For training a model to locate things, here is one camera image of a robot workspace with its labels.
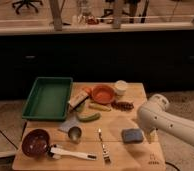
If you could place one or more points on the white cup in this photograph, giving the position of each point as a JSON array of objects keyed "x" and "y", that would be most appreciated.
[{"x": 120, "y": 87}]

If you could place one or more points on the yellow banana toy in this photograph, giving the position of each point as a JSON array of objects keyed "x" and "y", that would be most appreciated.
[{"x": 99, "y": 107}]

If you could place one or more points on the blue sponge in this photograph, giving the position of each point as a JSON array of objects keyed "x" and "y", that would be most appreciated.
[{"x": 132, "y": 136}]

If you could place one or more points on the black office chair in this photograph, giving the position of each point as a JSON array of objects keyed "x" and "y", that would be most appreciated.
[{"x": 28, "y": 3}]

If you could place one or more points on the grey cloth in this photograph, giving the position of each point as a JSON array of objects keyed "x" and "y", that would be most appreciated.
[{"x": 68, "y": 124}]

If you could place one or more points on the purple bowl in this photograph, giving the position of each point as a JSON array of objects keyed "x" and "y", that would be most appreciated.
[{"x": 36, "y": 143}]

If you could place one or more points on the orange bowl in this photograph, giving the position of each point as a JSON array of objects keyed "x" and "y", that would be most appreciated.
[{"x": 103, "y": 94}]

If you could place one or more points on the white handled brush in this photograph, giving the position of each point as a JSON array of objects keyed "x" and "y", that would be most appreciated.
[{"x": 62, "y": 152}]

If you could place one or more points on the green cucumber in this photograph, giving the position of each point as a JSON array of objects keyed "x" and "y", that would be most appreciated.
[{"x": 88, "y": 118}]

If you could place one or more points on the metal fork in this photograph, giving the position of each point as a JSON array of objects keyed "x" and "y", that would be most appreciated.
[{"x": 104, "y": 150}]

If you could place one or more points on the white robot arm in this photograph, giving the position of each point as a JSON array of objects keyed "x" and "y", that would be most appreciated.
[{"x": 152, "y": 115}]

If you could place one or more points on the dark grape bunch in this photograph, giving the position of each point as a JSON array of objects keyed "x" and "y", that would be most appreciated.
[{"x": 122, "y": 105}]

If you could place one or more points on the green pepper toy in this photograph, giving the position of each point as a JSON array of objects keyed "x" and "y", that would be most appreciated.
[{"x": 80, "y": 107}]

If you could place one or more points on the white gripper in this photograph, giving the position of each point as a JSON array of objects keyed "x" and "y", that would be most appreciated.
[{"x": 150, "y": 136}]

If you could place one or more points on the green plastic tray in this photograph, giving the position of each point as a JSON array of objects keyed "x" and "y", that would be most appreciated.
[{"x": 48, "y": 99}]

